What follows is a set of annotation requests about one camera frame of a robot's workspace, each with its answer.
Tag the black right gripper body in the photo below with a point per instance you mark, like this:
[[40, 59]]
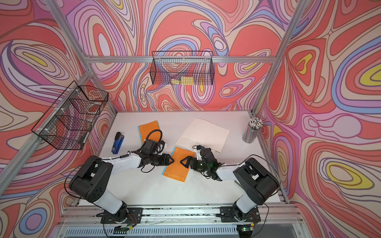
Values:
[[201, 166]]

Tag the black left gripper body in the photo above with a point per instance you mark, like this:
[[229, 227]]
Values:
[[156, 159]]

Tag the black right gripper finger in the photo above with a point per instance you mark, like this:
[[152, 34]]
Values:
[[188, 162], [198, 149]]

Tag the orange nusign notebook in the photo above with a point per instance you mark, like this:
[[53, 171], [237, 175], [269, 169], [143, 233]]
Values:
[[176, 170], [146, 129]]

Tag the white lined notebook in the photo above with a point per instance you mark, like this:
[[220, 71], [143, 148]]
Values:
[[204, 133]]

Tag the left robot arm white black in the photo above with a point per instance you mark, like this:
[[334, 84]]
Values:
[[91, 180]]

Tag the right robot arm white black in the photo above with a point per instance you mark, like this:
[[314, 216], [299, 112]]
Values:
[[258, 183]]

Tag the blue black stapler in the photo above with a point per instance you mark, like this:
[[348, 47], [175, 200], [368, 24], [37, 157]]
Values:
[[119, 137]]

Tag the clear cup of pencils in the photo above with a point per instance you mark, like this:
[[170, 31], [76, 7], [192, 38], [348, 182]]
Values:
[[254, 126]]

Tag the yellow sticky notes pad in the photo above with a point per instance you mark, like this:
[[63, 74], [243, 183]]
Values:
[[185, 80]]

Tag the black wire basket back wall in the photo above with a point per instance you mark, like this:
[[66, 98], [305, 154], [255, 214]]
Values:
[[168, 65]]

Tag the black wire basket wall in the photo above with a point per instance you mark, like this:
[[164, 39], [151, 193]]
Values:
[[168, 65], [69, 121]]

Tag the black wire basket left wall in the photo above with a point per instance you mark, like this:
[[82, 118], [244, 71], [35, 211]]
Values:
[[69, 121]]

